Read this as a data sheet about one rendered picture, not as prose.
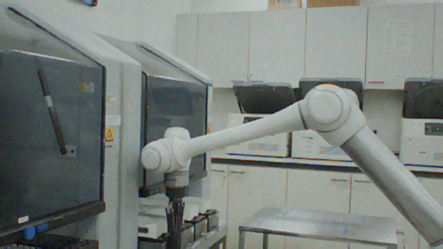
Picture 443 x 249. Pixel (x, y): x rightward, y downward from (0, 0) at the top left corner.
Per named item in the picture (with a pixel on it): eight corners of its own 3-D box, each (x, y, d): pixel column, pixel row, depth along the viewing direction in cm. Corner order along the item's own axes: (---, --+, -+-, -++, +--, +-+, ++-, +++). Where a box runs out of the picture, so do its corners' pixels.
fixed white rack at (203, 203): (144, 209, 220) (144, 196, 220) (153, 206, 230) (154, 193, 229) (202, 216, 210) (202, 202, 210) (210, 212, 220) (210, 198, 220)
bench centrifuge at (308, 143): (290, 158, 387) (292, 75, 384) (302, 153, 446) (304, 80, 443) (360, 162, 369) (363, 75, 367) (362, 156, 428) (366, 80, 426)
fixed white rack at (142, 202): (127, 216, 206) (127, 202, 206) (138, 212, 215) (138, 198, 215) (189, 223, 196) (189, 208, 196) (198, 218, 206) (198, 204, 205)
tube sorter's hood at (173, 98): (28, 186, 182) (31, 22, 180) (113, 169, 240) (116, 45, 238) (146, 198, 165) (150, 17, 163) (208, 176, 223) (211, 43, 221)
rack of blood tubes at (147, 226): (85, 233, 177) (85, 216, 177) (99, 226, 186) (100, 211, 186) (155, 242, 167) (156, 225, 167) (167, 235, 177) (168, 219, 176)
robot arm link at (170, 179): (159, 170, 167) (158, 187, 167) (182, 172, 164) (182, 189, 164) (170, 168, 175) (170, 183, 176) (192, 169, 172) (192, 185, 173)
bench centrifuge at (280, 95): (222, 154, 407) (225, 80, 405) (245, 150, 465) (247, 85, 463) (285, 158, 387) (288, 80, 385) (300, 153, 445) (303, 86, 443)
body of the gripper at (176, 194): (171, 183, 175) (170, 207, 175) (161, 187, 167) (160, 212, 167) (189, 185, 173) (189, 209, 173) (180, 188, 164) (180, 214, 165)
